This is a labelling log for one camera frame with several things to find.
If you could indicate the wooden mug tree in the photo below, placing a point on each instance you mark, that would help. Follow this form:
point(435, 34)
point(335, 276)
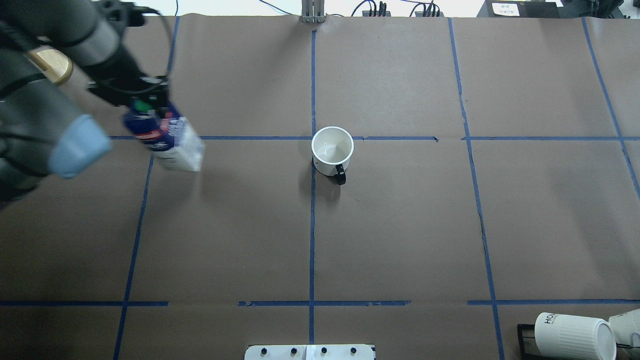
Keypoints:
point(55, 65)

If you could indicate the blue milk carton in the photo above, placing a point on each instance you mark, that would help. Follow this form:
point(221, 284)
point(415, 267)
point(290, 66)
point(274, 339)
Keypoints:
point(167, 134)

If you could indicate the black wire mug rack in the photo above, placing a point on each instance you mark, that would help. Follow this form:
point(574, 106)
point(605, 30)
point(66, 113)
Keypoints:
point(526, 341)

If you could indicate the black box device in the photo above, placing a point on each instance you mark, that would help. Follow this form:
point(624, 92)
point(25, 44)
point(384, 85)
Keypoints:
point(535, 9)

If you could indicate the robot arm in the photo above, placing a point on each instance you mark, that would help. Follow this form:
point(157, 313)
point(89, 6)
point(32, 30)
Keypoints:
point(43, 131)

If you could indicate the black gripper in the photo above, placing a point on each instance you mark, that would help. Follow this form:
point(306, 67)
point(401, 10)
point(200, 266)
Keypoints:
point(121, 68)

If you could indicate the aluminium frame post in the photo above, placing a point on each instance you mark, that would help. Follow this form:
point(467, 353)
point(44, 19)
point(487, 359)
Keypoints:
point(313, 11)

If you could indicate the white smiley mug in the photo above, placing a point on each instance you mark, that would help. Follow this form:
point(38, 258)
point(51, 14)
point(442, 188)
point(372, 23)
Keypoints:
point(332, 148)

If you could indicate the white ribbed HOME mug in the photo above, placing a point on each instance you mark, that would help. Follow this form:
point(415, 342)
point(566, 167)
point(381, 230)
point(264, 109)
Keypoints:
point(568, 337)

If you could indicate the white mounting pillar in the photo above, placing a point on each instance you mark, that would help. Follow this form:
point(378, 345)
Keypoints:
point(349, 351)

